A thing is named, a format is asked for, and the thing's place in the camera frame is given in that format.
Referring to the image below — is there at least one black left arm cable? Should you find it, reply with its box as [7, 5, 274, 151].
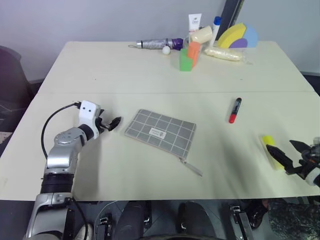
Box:
[40, 101, 82, 160]

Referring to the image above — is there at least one white cream tube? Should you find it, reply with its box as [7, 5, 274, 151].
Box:
[187, 13, 203, 35]

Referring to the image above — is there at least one grey and purple folded umbrella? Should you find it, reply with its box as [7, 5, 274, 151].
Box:
[128, 37, 186, 52]

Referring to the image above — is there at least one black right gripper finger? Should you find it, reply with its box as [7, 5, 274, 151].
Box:
[265, 144, 294, 173]
[289, 139, 312, 154]

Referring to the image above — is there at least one blue foam arch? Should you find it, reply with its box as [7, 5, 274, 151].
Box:
[242, 23, 259, 49]

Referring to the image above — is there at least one purple foam half disc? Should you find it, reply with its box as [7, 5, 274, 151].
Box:
[229, 38, 249, 49]

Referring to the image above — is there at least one red and black marker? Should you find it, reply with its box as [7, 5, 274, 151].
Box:
[228, 97, 243, 124]

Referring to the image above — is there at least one clear bag of white filling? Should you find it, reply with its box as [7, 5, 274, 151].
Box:
[203, 46, 254, 65]

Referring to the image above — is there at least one camouflage patterned fabric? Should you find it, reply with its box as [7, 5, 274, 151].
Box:
[267, 198, 320, 240]

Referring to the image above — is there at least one orange foam block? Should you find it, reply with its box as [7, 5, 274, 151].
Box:
[187, 41, 203, 69]

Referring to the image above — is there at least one cream foam cylinder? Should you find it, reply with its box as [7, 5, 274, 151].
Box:
[188, 25, 214, 44]

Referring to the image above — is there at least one yellow highlighter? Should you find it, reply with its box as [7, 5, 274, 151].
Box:
[261, 135, 286, 172]

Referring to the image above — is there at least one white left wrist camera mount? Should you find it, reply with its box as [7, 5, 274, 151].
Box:
[78, 99, 102, 140]

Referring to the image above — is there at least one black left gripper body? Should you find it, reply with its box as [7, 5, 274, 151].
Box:
[94, 108, 113, 133]

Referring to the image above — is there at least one dark chair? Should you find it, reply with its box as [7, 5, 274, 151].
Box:
[0, 45, 35, 133]

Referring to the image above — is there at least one black table leg bracket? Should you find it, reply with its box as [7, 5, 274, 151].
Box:
[94, 212, 114, 240]
[229, 204, 253, 240]

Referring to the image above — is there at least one dark rounded shape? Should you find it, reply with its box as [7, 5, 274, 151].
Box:
[116, 201, 146, 238]

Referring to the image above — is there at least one green foam block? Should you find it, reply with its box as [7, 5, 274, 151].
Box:
[178, 47, 195, 73]

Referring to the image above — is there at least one grey grid zipper pouch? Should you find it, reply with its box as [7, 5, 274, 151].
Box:
[124, 108, 204, 178]

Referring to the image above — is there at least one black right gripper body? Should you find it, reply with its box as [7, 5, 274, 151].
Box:
[284, 144, 320, 180]

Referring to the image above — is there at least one black leaning board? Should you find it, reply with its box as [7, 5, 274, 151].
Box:
[219, 0, 246, 33]

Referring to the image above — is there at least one white bottle with blue cap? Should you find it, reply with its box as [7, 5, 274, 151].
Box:
[208, 16, 223, 49]

